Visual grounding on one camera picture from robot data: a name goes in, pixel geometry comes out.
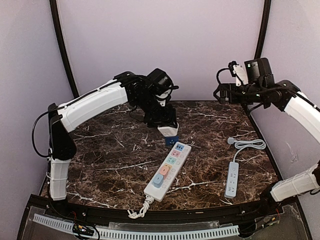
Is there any white cube socket adapter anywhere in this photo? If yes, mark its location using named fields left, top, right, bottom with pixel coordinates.
left=157, top=122, right=179, bottom=138

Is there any dark blue cube socket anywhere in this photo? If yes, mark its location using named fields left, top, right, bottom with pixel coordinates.
left=164, top=135, right=179, bottom=147

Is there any pink plug adapter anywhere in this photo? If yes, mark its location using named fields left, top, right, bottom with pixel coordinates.
left=159, top=165, right=171, bottom=179

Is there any light blue plug adapter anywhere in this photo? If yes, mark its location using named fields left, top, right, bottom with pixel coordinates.
left=152, top=173, right=165, bottom=188

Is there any white multicolour power strip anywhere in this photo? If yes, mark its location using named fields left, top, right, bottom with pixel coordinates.
left=143, top=142, right=192, bottom=202

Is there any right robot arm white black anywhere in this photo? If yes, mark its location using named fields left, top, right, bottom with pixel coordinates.
left=213, top=80, right=320, bottom=203

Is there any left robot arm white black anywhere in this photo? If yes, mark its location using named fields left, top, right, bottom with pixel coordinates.
left=48, top=68, right=179, bottom=201

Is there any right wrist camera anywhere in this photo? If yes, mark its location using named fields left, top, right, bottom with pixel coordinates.
left=228, top=57, right=275, bottom=88

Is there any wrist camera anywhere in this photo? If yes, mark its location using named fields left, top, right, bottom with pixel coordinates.
left=147, top=68, right=179, bottom=101
left=228, top=57, right=275, bottom=88

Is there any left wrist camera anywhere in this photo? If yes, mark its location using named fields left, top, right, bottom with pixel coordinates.
left=147, top=68, right=179, bottom=101

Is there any light blue power cable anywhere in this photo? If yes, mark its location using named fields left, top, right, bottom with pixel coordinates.
left=227, top=136, right=267, bottom=163

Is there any right black frame post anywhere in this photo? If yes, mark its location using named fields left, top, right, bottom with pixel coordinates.
left=254, top=0, right=272, bottom=59

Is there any black frame post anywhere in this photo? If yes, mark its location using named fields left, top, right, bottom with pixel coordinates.
left=49, top=0, right=80, bottom=99
left=254, top=0, right=272, bottom=59

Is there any white coiled cable with plug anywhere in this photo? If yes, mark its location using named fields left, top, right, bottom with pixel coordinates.
left=127, top=195, right=155, bottom=219

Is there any white slotted cable duct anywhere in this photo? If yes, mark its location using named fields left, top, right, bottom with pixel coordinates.
left=32, top=213, right=240, bottom=240

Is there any black front table rail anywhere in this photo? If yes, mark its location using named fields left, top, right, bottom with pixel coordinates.
left=26, top=194, right=280, bottom=226

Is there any left black frame post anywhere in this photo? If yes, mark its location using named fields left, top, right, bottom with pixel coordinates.
left=49, top=0, right=80, bottom=99

